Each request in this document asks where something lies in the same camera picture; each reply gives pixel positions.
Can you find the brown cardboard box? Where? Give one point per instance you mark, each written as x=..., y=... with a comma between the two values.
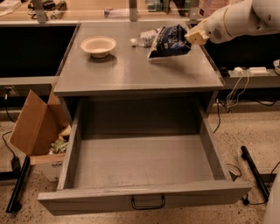
x=38, y=126

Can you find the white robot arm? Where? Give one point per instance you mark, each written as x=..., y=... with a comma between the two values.
x=247, y=17

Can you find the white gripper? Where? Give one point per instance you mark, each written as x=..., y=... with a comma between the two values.
x=215, y=28

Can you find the black drawer handle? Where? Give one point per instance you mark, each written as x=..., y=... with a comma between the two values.
x=147, y=202

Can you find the blue chip bag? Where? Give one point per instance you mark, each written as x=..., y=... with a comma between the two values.
x=170, y=41

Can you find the black left floor rail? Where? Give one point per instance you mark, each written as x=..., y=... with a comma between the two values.
x=14, y=204

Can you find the white paper bowl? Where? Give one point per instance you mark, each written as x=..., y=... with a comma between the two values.
x=98, y=46

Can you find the plastic water bottle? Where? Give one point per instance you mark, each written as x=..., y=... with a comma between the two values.
x=145, y=38

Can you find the pink storage bin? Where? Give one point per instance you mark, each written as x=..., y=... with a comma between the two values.
x=207, y=7

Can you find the white power strip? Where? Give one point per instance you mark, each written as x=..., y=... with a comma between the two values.
x=252, y=71

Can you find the grey cabinet counter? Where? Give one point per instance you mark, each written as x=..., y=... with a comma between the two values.
x=128, y=69

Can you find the black floor rail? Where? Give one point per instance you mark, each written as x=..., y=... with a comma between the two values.
x=258, y=178
x=14, y=204

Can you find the open grey drawer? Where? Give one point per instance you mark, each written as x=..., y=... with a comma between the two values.
x=123, y=148

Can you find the black right floor rail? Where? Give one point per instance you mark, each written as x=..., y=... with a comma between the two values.
x=258, y=178

